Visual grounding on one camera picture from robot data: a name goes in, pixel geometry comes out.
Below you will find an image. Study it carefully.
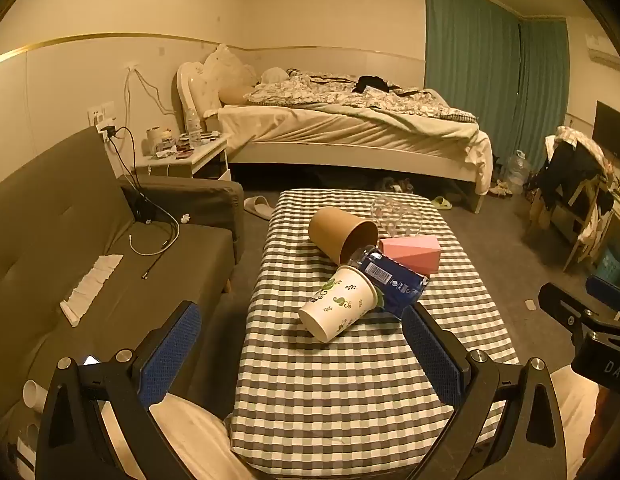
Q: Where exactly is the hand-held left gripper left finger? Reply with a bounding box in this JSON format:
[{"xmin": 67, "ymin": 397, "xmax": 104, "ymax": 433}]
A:
[{"xmin": 35, "ymin": 301, "xmax": 203, "ymax": 480}]

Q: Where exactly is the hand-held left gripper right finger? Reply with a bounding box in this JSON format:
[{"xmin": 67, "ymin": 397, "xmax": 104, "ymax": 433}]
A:
[{"xmin": 401, "ymin": 303, "xmax": 585, "ymax": 480}]

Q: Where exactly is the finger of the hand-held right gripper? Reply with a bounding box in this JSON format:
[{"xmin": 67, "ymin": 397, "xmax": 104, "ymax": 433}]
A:
[
  {"xmin": 538, "ymin": 283, "xmax": 598, "ymax": 335},
  {"xmin": 586, "ymin": 274, "xmax": 620, "ymax": 314}
]

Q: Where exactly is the white cup with green print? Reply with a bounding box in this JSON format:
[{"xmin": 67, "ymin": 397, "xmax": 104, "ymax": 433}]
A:
[{"xmin": 298, "ymin": 266, "xmax": 379, "ymax": 345}]

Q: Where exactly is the small white paper cup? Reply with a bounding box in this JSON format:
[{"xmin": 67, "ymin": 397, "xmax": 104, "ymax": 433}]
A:
[{"xmin": 21, "ymin": 379, "xmax": 52, "ymax": 412}]

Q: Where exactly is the clear plastic cup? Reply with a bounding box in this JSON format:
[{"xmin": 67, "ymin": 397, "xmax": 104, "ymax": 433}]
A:
[{"xmin": 371, "ymin": 195, "xmax": 425, "ymax": 238}]

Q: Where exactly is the brown paper cup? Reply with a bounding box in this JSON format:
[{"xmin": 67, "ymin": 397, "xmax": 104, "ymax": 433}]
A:
[{"xmin": 309, "ymin": 206, "xmax": 379, "ymax": 266}]

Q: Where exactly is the blue bin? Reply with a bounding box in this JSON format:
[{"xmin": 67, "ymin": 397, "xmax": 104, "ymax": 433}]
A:
[{"xmin": 596, "ymin": 247, "xmax": 620, "ymax": 282}]

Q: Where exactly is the white cloth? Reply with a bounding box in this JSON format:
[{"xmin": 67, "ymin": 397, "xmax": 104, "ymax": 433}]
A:
[
  {"xmin": 547, "ymin": 364, "xmax": 603, "ymax": 480},
  {"xmin": 99, "ymin": 392, "xmax": 261, "ymax": 480}
]

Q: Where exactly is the blue labelled bottle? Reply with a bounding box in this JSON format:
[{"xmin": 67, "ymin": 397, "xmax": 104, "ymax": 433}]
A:
[{"xmin": 346, "ymin": 244, "xmax": 431, "ymax": 321}]

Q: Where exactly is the checked tablecloth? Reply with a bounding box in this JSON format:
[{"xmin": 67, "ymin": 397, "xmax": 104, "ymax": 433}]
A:
[{"xmin": 229, "ymin": 188, "xmax": 520, "ymax": 477}]

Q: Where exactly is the pink box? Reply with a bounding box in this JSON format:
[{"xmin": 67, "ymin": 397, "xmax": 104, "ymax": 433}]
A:
[{"xmin": 379, "ymin": 236, "xmax": 441, "ymax": 277}]

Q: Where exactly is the white folded tissue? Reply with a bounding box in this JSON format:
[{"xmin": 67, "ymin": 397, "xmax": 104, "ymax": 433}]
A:
[{"xmin": 60, "ymin": 254, "xmax": 125, "ymax": 322}]

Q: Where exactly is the wooden chair with clothes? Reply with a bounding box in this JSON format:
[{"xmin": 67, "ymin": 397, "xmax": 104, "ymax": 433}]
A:
[{"xmin": 526, "ymin": 126, "xmax": 616, "ymax": 272}]

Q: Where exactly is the large water jug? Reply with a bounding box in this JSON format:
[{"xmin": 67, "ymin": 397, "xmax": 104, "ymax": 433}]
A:
[{"xmin": 502, "ymin": 150, "xmax": 528, "ymax": 196}]

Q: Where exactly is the black television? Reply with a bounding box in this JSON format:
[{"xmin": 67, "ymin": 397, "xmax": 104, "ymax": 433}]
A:
[{"xmin": 592, "ymin": 100, "xmax": 620, "ymax": 155}]

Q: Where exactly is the beige slipper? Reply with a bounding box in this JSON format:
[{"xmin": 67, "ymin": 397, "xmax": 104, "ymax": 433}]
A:
[{"xmin": 243, "ymin": 196, "xmax": 275, "ymax": 221}]

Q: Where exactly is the olive green sofa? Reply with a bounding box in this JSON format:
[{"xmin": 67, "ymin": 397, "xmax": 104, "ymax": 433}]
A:
[{"xmin": 0, "ymin": 125, "xmax": 245, "ymax": 461}]

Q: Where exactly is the pair of dark shoes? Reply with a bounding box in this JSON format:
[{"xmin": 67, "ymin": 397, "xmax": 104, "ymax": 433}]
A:
[{"xmin": 374, "ymin": 177, "xmax": 417, "ymax": 194}]

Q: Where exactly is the white nightstand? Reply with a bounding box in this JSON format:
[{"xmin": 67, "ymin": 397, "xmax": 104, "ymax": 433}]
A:
[{"xmin": 132, "ymin": 134, "xmax": 231, "ymax": 183}]

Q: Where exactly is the white bed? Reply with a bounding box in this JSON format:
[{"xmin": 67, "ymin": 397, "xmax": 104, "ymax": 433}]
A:
[{"xmin": 176, "ymin": 60, "xmax": 493, "ymax": 213}]

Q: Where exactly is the white air conditioner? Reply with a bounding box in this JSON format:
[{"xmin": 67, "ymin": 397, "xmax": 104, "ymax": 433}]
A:
[{"xmin": 584, "ymin": 32, "xmax": 620, "ymax": 69}]

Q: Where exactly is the floral blanket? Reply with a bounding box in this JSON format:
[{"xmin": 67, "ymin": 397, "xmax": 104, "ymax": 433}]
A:
[{"xmin": 244, "ymin": 72, "xmax": 478, "ymax": 125}]

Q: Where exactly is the teal curtain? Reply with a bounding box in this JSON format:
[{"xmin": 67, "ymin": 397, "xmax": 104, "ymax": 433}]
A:
[{"xmin": 423, "ymin": 0, "xmax": 571, "ymax": 127}]

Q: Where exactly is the black clothing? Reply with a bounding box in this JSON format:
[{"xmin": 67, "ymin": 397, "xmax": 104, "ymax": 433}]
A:
[{"xmin": 352, "ymin": 75, "xmax": 391, "ymax": 94}]

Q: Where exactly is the white pillow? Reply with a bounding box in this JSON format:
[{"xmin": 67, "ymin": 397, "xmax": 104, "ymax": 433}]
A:
[{"xmin": 202, "ymin": 43, "xmax": 259, "ymax": 107}]

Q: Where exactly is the black cable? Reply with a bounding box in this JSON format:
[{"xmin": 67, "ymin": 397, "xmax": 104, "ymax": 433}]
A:
[{"xmin": 107, "ymin": 127, "xmax": 179, "ymax": 281}]

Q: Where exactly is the white cable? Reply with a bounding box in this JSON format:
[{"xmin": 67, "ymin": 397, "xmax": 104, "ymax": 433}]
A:
[{"xmin": 129, "ymin": 209, "xmax": 181, "ymax": 259}]

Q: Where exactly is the wall socket with charger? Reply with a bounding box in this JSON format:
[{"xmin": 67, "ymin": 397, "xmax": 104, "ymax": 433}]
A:
[{"xmin": 87, "ymin": 101, "xmax": 120, "ymax": 140}]

